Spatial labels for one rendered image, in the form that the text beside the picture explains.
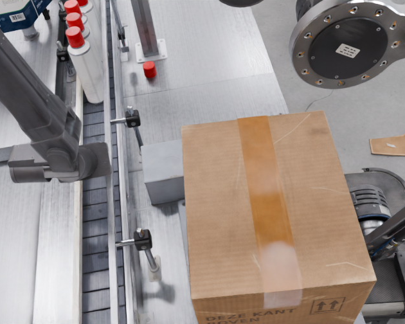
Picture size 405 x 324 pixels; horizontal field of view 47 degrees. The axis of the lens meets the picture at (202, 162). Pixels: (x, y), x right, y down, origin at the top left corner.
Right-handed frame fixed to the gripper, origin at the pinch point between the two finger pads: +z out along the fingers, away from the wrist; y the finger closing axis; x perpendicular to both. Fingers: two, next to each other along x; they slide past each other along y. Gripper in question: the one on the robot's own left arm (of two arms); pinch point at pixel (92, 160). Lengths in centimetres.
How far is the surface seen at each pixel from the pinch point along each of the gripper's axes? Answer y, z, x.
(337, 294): -37, -38, 22
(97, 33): -2.1, 22.5, -31.1
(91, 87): 0.2, 14.3, -17.0
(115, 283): -4.6, -20.8, 20.8
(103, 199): -0.7, 0.3, 8.7
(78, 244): 3.3, -10.0, 15.3
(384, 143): -106, 109, 16
